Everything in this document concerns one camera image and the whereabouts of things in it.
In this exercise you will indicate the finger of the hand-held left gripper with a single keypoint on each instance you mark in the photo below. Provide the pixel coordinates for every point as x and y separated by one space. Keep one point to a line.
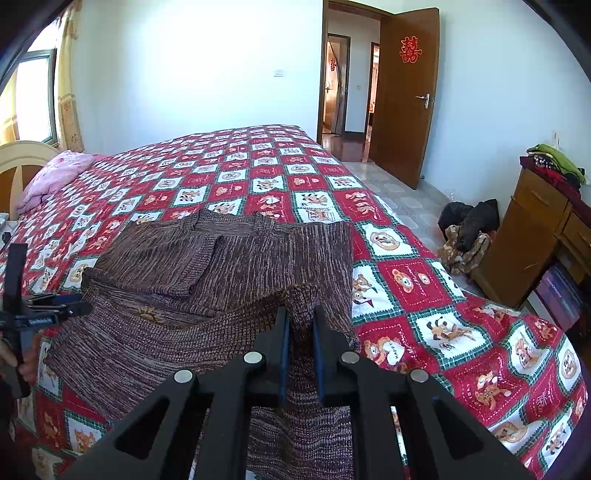
57 301
74 310

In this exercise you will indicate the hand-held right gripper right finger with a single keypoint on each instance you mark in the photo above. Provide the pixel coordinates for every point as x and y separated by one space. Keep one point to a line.
319 360

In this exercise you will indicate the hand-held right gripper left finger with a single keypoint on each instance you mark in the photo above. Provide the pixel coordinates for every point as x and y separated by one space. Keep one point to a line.
284 355

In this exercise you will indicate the brown knitted sweater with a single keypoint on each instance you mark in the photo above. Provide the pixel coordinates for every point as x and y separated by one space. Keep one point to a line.
161 332

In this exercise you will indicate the black clothes pile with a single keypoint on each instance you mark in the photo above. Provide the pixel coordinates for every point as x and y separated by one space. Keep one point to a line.
480 221

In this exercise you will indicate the person's left hand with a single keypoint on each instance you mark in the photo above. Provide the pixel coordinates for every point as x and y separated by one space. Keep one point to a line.
32 367

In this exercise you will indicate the pink pillow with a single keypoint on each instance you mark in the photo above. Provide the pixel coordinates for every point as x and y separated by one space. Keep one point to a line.
55 175

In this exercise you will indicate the red printed bed blanket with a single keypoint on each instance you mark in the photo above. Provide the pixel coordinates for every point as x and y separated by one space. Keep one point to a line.
415 286

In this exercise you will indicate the cream bed headboard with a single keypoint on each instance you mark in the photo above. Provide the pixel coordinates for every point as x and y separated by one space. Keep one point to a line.
18 154

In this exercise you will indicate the yellow patterned curtain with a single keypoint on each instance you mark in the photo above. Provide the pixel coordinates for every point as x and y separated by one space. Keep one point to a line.
69 115

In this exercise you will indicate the brown patterned cloth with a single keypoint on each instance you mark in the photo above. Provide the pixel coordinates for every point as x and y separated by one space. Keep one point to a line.
461 261

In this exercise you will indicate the window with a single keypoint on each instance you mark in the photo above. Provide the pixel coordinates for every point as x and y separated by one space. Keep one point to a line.
32 101

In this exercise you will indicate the wooden desk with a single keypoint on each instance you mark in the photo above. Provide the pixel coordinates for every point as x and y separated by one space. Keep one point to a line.
521 230

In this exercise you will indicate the brown wooden door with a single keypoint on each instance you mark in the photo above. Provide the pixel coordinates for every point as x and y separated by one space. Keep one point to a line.
401 134

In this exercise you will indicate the purple box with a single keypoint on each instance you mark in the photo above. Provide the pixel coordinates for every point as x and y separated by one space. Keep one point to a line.
558 295

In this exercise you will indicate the dark red cloth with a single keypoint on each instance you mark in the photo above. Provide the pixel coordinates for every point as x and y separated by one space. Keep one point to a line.
545 174

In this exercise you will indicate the green cloth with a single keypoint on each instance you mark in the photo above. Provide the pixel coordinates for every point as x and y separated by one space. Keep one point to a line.
554 157

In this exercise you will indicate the red paper door decoration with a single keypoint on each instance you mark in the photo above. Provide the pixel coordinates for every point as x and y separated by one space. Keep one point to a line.
409 50

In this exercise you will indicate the wooden door frame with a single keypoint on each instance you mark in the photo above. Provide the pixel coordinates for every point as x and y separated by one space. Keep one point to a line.
322 69

